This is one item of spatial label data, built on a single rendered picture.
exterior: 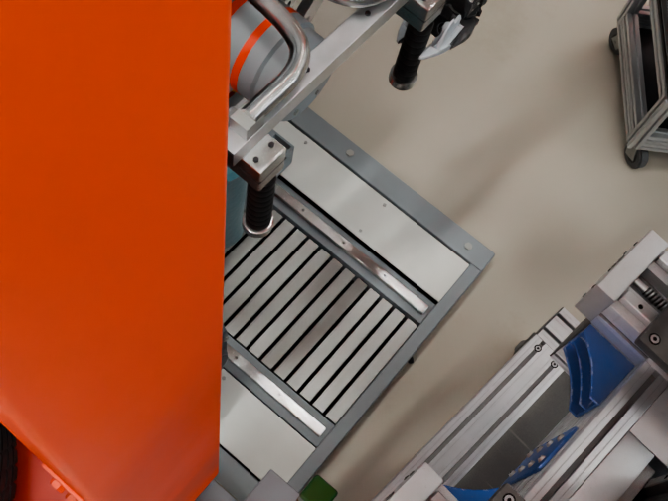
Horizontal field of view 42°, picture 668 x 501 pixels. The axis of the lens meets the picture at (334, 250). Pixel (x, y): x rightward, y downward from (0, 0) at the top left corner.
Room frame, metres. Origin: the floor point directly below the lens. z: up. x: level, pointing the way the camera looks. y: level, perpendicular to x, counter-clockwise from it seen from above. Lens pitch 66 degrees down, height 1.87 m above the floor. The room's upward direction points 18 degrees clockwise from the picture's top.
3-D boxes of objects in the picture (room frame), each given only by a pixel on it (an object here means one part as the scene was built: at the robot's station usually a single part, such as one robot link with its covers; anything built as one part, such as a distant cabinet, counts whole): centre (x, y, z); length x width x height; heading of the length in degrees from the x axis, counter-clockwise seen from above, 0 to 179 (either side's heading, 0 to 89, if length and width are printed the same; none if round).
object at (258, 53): (0.73, 0.20, 0.85); 0.21 x 0.14 x 0.14; 67
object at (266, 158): (0.53, 0.14, 0.93); 0.09 x 0.05 x 0.05; 67
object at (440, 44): (0.85, -0.06, 0.85); 0.09 x 0.03 x 0.06; 165
